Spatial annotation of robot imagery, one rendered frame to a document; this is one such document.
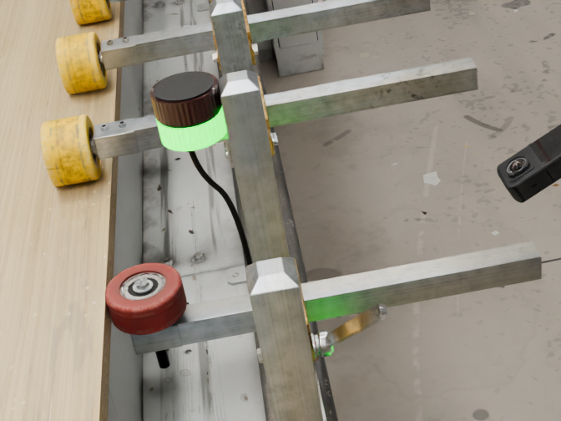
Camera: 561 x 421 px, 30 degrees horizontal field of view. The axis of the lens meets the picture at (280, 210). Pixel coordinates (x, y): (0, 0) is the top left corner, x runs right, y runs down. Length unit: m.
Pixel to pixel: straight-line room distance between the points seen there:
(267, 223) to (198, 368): 0.46
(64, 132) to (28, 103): 0.28
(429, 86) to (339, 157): 1.73
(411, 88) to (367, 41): 2.38
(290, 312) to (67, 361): 0.36
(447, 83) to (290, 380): 0.60
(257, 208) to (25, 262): 0.32
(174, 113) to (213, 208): 0.81
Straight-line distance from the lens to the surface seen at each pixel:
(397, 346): 2.32
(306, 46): 3.45
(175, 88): 0.92
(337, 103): 1.26
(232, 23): 1.15
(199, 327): 1.10
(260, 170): 0.95
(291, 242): 1.45
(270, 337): 0.73
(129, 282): 1.10
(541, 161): 1.06
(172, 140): 0.92
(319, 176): 2.91
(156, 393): 1.39
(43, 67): 1.63
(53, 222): 1.24
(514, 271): 1.12
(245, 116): 0.92
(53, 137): 1.26
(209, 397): 1.36
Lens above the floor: 1.54
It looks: 33 degrees down
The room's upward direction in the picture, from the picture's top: 10 degrees counter-clockwise
